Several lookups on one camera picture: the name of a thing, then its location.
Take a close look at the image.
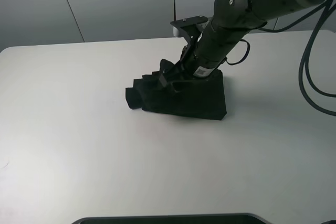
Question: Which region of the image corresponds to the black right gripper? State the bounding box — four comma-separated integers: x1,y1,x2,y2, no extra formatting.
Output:
156,16,210,94

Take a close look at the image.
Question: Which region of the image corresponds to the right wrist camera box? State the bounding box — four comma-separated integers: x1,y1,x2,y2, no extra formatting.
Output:
173,27,183,38

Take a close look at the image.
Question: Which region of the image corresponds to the black printed t-shirt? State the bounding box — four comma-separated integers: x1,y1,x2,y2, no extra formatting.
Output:
125,69,227,121

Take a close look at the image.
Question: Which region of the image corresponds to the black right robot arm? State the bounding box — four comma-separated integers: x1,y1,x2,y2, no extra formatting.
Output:
159,0,325,92

